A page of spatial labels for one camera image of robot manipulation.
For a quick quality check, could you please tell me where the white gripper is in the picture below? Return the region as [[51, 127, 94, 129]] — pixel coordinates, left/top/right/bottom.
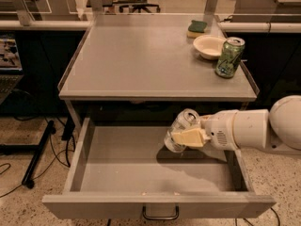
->
[[171, 110, 238, 151]]

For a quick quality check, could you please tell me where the white 7up soda can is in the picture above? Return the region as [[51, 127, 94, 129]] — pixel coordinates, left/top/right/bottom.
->
[[164, 108, 199, 153]]

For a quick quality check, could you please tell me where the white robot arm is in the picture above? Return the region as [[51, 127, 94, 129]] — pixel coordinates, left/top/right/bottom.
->
[[171, 95, 301, 154]]

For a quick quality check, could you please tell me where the green soda can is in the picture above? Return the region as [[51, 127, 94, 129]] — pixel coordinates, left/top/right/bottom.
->
[[215, 37, 246, 78]]

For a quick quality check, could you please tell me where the grey open top drawer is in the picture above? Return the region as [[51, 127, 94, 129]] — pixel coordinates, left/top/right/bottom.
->
[[42, 119, 275, 218]]

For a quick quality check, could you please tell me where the white bowl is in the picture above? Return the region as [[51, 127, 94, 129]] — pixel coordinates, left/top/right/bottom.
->
[[193, 35, 226, 60]]

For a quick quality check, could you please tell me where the green yellow sponge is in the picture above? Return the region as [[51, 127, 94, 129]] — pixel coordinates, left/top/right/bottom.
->
[[187, 20, 207, 38]]

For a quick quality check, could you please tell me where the grey cabinet counter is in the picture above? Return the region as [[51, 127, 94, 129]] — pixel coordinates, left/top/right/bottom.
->
[[57, 12, 261, 134]]

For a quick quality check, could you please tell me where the black floor stand leg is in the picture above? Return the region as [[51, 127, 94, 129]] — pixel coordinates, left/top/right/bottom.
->
[[0, 121, 55, 189]]

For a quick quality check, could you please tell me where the laptop keyboard at left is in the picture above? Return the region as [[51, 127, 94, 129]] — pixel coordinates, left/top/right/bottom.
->
[[0, 74, 23, 104]]

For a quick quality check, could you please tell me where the black drawer handle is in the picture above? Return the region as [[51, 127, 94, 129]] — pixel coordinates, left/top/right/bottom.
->
[[142, 206, 180, 221]]

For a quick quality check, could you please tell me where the white rail right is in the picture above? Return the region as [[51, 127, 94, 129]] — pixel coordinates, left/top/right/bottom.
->
[[219, 23, 301, 33]]

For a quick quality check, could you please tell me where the white rail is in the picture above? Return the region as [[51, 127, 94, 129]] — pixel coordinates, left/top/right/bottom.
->
[[0, 21, 92, 31], [219, 23, 301, 33]]

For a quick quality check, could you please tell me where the white rail left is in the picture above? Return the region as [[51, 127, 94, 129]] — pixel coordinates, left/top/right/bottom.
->
[[0, 21, 92, 31]]

